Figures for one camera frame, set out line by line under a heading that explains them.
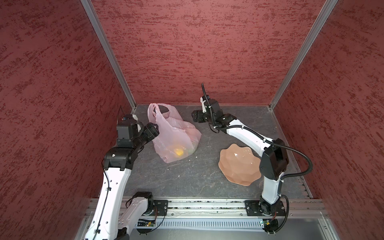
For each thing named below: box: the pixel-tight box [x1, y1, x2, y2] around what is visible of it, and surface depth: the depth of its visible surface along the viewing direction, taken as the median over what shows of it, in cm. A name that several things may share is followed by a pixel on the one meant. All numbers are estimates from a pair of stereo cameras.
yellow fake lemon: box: [175, 149, 184, 156], surface depth 90 cm
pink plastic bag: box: [147, 103, 202, 164], surface depth 86 cm
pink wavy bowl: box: [218, 143, 262, 186], surface depth 91 cm
